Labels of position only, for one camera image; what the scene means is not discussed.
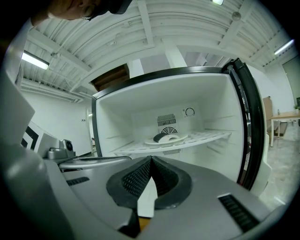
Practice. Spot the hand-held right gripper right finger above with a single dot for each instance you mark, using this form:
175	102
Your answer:
206	194

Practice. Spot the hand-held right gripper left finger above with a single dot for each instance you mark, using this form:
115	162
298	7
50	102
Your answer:
93	192

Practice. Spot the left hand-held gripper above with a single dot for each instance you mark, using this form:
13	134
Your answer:
54	153

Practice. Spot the white round plate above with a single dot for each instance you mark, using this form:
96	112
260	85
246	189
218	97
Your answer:
173	140

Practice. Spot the dark square object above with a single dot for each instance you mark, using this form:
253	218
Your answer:
158	137

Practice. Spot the light wooden table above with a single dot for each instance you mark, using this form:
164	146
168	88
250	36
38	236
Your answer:
286	115

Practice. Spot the fluorescent tube light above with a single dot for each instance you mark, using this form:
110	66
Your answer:
218	2
284	47
35	60

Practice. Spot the small potted plant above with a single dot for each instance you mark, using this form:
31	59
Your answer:
296	108

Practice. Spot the person's face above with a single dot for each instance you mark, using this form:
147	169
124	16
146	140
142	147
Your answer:
65	9

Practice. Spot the round ceiling sensor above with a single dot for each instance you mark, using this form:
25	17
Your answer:
236	15

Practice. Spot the black head-mounted camera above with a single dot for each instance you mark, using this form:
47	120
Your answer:
117	5

